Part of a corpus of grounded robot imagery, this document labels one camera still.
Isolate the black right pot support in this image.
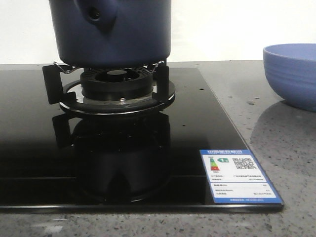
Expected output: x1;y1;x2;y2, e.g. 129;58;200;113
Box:
42;61;175;117

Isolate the dark blue cooking pot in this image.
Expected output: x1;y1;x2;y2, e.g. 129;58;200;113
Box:
49;0;171;68

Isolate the black right gas burner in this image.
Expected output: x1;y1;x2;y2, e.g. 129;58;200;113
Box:
80;69;153;101

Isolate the blue energy label sticker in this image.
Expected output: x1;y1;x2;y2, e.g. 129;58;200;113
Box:
200;150;282;204

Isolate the black glass gas stove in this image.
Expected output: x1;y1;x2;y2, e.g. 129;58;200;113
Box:
0;65;284;213

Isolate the light blue ceramic bowl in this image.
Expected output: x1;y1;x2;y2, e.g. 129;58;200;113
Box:
263;43;316;112

